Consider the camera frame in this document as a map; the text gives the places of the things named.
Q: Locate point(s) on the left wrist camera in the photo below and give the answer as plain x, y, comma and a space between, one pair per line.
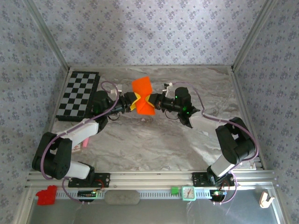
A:
118, 88

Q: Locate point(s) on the mint green clock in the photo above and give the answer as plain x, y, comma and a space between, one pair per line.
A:
188, 193

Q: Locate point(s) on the black grey checkerboard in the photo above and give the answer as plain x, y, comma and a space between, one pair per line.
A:
79, 86

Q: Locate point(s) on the red plastic block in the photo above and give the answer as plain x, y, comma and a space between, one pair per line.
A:
46, 194

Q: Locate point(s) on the orange square paper sheet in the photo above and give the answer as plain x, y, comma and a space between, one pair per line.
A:
142, 87

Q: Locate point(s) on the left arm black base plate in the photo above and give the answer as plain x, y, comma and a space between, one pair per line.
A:
102, 179

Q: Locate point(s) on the green cube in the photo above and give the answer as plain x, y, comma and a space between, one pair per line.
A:
174, 190

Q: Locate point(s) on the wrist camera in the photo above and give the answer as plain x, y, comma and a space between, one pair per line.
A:
118, 88
167, 87

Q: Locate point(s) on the wooden hook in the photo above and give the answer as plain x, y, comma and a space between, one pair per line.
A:
265, 200

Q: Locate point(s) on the aluminium frame post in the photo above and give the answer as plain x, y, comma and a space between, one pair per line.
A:
252, 35
46, 35

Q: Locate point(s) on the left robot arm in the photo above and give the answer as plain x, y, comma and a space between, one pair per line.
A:
56, 161

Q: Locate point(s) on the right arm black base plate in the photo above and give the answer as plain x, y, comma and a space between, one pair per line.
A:
198, 179

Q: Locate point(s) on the aluminium side rail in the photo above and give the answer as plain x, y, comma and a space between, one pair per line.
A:
246, 112

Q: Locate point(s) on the aluminium mounting rail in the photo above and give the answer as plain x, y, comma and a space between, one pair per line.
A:
149, 178

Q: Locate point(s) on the grey oval pad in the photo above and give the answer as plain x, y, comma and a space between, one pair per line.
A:
122, 197

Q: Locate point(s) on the pink eraser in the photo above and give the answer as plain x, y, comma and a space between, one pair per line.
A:
86, 142

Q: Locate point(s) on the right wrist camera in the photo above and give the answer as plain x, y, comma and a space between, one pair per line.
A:
167, 87

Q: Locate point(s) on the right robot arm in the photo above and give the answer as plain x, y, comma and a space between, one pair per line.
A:
236, 144

